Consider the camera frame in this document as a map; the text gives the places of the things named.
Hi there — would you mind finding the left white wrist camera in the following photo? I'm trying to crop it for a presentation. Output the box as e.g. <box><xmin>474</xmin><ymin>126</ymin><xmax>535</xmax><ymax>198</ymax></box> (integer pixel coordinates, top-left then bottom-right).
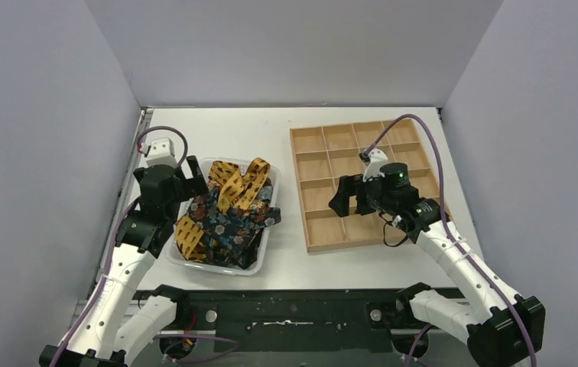
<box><xmin>142</xmin><ymin>138</ymin><xmax>177</xmax><ymax>167</ymax></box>

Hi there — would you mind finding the wooden compartment tray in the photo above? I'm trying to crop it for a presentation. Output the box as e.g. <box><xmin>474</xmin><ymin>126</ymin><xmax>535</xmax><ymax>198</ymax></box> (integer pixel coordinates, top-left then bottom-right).
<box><xmin>290</xmin><ymin>119</ymin><xmax>440</xmax><ymax>253</ymax></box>

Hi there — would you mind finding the yellow patterned tie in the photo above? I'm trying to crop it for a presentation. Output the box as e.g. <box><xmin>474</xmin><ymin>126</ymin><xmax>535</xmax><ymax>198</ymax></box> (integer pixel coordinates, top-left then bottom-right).
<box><xmin>174</xmin><ymin>158</ymin><xmax>271</xmax><ymax>262</ymax></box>

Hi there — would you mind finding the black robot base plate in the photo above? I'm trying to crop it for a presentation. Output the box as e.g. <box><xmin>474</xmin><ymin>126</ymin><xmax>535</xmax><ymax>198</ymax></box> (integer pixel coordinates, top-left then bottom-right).
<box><xmin>165</xmin><ymin>289</ymin><xmax>424</xmax><ymax>353</ymax></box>

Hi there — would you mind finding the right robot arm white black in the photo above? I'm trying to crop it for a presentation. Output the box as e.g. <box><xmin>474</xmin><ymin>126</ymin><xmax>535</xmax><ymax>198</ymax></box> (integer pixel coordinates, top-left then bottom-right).
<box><xmin>329</xmin><ymin>163</ymin><xmax>545</xmax><ymax>366</ymax></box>

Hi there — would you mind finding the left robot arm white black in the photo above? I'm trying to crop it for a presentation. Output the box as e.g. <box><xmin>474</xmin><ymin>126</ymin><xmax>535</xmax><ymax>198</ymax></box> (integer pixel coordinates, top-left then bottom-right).
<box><xmin>38</xmin><ymin>155</ymin><xmax>207</xmax><ymax>366</ymax></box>

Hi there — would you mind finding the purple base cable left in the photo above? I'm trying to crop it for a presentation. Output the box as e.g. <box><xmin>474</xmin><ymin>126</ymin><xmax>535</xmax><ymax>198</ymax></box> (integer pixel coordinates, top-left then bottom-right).
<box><xmin>154</xmin><ymin>331</ymin><xmax>240</xmax><ymax>365</ymax></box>

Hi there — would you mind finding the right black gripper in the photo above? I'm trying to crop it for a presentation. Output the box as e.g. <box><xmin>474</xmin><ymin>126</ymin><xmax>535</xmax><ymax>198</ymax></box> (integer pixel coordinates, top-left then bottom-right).
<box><xmin>329</xmin><ymin>171</ymin><xmax>396</xmax><ymax>218</ymax></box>

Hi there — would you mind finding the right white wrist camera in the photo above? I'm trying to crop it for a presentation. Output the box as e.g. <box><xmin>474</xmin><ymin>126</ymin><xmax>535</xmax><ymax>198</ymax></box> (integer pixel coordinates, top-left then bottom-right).
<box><xmin>359</xmin><ymin>148</ymin><xmax>388</xmax><ymax>183</ymax></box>

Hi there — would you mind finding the dark floral tie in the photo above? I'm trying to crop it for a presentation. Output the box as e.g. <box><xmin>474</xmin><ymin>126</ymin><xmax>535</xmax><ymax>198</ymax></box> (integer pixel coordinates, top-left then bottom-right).
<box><xmin>174</xmin><ymin>179</ymin><xmax>281</xmax><ymax>269</ymax></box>

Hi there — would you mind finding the thin black cable loop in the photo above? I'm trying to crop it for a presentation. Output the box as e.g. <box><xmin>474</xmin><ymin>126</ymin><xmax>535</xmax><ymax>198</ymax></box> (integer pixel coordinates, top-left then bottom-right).
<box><xmin>378</xmin><ymin>213</ymin><xmax>411</xmax><ymax>248</ymax></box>

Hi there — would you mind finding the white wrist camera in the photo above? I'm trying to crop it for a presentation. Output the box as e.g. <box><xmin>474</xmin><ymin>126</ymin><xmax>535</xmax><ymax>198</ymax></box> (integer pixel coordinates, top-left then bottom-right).
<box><xmin>359</xmin><ymin>148</ymin><xmax>388</xmax><ymax>183</ymax></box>
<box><xmin>142</xmin><ymin>138</ymin><xmax>177</xmax><ymax>167</ymax></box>

